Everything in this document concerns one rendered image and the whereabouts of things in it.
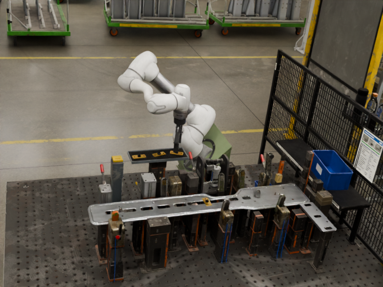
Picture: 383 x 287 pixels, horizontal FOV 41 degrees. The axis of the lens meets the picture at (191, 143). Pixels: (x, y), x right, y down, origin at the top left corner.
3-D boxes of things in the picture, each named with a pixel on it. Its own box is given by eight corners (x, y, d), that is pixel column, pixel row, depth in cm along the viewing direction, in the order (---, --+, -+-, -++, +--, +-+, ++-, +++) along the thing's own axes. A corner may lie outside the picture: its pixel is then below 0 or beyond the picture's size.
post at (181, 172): (175, 225, 335) (180, 173, 317) (172, 220, 339) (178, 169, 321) (182, 224, 337) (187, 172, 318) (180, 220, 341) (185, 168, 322)
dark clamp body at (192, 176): (182, 230, 332) (188, 180, 314) (176, 218, 343) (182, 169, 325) (198, 228, 335) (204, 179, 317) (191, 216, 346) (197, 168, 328)
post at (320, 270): (317, 274, 306) (327, 236, 293) (308, 261, 315) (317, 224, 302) (326, 272, 308) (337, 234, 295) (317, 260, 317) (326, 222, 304)
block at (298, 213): (288, 255, 319) (296, 218, 306) (280, 244, 328) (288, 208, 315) (301, 253, 322) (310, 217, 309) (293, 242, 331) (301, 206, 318)
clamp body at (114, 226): (108, 285, 282) (109, 232, 265) (104, 267, 294) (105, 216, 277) (127, 282, 285) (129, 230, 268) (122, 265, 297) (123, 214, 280)
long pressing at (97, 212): (92, 229, 277) (92, 226, 277) (86, 205, 296) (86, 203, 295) (312, 203, 321) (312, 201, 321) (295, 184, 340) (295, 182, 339)
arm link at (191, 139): (182, 156, 383) (164, 139, 371) (195, 138, 387) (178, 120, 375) (195, 160, 370) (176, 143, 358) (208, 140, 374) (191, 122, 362)
